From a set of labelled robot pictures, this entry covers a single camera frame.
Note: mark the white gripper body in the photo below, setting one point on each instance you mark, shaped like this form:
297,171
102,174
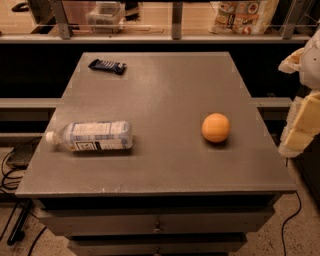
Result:
310,68

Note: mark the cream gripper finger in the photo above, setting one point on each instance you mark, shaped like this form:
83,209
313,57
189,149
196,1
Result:
292,63
302,125

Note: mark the clear bottle with blue label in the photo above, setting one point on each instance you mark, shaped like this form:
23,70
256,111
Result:
93,136

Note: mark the printed snack bag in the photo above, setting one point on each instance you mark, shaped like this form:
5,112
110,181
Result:
244,17

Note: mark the orange ball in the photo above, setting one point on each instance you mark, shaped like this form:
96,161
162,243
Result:
215,128

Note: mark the grey drawer cabinet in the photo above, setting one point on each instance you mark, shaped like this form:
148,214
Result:
174,193

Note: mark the clear plastic container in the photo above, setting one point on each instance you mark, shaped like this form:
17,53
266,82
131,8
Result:
105,17

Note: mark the dark blue snack wrapper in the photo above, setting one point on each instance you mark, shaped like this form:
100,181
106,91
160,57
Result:
108,66

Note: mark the metal shelf rail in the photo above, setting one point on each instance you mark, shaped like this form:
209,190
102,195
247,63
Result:
153,21

